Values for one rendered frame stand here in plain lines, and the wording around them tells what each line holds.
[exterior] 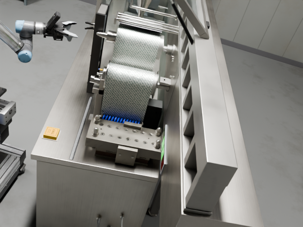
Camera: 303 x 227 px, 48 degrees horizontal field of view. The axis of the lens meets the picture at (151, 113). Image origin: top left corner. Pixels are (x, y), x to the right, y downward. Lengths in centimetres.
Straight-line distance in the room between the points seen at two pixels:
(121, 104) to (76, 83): 56
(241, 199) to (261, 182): 228
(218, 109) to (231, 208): 30
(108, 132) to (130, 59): 44
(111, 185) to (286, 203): 192
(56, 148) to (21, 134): 138
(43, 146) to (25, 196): 97
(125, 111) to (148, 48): 37
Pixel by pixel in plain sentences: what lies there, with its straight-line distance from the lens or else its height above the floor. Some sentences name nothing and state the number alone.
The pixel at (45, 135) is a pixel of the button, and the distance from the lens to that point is 186.
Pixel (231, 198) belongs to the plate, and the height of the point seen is 144.
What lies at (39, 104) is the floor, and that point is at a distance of 348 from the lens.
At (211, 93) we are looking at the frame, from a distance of 109.
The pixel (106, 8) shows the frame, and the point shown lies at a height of 144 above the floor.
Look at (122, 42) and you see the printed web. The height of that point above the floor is 135.
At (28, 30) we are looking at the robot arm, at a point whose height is 122.
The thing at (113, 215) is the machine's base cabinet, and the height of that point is 50.
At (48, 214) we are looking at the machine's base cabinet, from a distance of 218.
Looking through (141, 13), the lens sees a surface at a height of 132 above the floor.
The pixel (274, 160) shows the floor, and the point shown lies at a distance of 370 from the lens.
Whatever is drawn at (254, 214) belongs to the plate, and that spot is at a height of 144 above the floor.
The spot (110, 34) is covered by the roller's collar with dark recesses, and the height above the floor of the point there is 136.
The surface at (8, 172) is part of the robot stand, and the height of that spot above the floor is 23.
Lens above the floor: 223
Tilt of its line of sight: 39 degrees down
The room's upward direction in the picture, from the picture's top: 16 degrees clockwise
